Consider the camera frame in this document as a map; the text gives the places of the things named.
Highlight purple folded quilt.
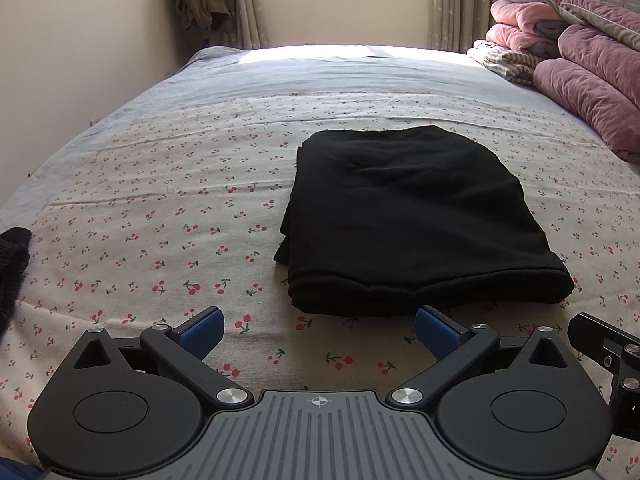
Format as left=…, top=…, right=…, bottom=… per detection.
left=532, top=24, right=640, bottom=158

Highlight person's blue clothing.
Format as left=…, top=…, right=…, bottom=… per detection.
left=0, top=455, right=43, bottom=480

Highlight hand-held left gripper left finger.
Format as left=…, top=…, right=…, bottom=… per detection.
left=74, top=306, right=253, bottom=409

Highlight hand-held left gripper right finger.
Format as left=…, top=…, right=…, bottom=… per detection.
left=389, top=306, right=567, bottom=408

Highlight grey star curtain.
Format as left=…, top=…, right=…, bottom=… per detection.
left=232, top=0, right=271, bottom=50
left=427, top=0, right=493, bottom=53

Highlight black pants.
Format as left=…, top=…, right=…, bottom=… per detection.
left=273, top=125, right=575, bottom=318

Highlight striped folded blanket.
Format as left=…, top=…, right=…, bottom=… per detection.
left=467, top=40, right=541, bottom=86

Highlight dark knit cloth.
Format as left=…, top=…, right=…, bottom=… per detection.
left=0, top=227, right=32, bottom=336

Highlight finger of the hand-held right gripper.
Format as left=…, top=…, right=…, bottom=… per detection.
left=567, top=312, right=640, bottom=438

